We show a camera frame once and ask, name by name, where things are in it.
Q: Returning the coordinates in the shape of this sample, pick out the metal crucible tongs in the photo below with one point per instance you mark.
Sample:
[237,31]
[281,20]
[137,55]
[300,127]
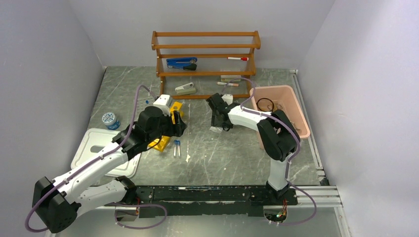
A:
[281,107]

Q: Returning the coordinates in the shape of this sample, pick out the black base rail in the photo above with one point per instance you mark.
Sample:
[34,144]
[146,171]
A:
[250,200]

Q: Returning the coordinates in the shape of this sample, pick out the white plastic lid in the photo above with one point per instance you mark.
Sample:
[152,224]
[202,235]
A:
[94,141]

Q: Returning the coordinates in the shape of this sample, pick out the clear plastic bag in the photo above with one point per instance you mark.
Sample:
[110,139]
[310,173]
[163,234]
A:
[215,129]

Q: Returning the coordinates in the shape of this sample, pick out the blue capped test tubes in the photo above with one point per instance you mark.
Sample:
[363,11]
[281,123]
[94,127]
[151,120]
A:
[175,150]

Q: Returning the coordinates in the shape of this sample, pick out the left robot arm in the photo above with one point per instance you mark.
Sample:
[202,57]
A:
[60,201]

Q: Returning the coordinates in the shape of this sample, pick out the white stapler on block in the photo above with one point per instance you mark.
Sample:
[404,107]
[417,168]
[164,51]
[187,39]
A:
[185,89]

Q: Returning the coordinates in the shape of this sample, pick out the blue black clamp tool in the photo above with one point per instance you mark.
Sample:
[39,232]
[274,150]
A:
[184,63]

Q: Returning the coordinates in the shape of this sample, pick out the pink plastic bin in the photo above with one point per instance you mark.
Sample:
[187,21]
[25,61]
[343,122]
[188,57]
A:
[264,98]

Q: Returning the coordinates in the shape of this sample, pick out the clear well plate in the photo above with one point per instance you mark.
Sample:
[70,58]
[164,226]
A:
[149,102]

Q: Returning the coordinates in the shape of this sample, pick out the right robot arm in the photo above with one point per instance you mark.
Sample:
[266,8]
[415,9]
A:
[279,138]

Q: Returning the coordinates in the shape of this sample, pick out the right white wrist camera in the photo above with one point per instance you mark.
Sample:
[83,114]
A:
[228,98]

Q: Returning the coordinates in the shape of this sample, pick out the red white marker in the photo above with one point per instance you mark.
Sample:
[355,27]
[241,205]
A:
[238,58]

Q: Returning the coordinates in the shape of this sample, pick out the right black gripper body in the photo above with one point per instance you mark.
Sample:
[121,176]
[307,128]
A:
[215,121]

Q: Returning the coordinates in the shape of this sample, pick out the orange white pen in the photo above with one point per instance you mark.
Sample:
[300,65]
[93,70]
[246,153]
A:
[228,84]

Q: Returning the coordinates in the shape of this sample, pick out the wooden shelf rack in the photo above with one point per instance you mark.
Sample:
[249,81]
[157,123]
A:
[210,48]

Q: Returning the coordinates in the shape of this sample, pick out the yellow test tube rack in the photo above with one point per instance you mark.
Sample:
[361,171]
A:
[165,140]

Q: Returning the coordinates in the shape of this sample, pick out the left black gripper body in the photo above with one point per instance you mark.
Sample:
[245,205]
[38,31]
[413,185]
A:
[167,125]

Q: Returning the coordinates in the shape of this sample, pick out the white green box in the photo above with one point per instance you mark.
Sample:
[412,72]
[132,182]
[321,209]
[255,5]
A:
[233,78]

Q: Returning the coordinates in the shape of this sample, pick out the blue white tape roll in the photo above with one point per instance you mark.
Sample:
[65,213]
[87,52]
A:
[111,121]

